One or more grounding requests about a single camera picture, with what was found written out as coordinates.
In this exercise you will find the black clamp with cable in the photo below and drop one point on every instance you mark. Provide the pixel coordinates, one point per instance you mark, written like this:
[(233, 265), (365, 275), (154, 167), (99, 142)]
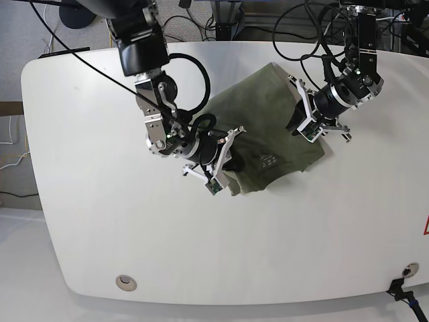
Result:
[(397, 292)]

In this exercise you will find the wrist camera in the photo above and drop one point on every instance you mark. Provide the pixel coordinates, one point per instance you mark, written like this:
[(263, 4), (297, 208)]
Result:
[(217, 184), (310, 130)]

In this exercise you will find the aluminium frame with black foot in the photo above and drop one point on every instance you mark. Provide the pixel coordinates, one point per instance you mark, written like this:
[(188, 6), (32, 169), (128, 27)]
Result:
[(228, 19)]

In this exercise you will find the right table cable grommet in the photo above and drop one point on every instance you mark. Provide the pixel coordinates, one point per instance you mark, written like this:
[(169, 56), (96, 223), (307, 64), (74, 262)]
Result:
[(410, 270)]

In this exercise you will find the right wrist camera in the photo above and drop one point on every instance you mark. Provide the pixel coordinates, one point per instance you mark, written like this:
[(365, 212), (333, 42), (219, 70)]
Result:
[(217, 184)]

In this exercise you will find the olive green T-shirt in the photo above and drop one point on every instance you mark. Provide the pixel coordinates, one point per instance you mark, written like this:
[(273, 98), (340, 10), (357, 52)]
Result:
[(263, 104)]

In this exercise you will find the red warning triangle sticker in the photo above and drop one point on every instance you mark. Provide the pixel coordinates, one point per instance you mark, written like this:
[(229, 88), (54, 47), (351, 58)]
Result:
[(426, 229)]

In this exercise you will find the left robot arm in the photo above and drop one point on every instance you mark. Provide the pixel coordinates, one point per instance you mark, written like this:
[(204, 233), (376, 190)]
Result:
[(350, 82)]

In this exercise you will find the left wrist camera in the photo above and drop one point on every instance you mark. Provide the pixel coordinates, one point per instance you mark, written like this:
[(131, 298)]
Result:
[(310, 130)]

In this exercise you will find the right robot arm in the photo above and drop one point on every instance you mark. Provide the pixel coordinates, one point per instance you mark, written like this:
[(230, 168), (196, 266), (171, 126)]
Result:
[(143, 52)]

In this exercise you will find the round black stand base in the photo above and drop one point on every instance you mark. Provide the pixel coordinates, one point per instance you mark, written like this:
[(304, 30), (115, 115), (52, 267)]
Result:
[(74, 16)]

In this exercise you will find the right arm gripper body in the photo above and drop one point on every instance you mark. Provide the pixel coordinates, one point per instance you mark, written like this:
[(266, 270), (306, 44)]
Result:
[(207, 154)]

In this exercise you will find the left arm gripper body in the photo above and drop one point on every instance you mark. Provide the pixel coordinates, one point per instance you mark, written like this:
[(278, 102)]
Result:
[(325, 106)]

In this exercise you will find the table cable grommet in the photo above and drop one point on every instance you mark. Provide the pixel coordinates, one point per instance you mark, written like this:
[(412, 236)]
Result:
[(410, 270), (126, 283)]

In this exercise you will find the left table cable grommet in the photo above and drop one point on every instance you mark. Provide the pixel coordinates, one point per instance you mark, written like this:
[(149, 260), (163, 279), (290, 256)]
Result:
[(126, 283)]

